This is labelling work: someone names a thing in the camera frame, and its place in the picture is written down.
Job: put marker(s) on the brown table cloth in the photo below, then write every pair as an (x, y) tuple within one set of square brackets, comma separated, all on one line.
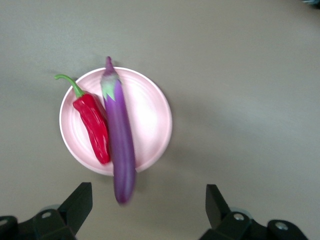
[(237, 100)]

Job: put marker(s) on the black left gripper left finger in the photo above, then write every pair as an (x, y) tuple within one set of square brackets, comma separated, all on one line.
[(65, 217)]

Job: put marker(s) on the pink round plate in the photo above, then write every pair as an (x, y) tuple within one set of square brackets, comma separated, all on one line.
[(150, 117)]

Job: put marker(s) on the long purple eggplant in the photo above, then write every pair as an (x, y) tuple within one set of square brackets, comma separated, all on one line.
[(121, 140)]

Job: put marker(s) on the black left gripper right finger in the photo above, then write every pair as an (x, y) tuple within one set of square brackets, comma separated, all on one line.
[(235, 222)]

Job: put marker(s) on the red chili pepper green stem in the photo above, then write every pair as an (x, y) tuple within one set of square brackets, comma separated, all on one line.
[(93, 122)]

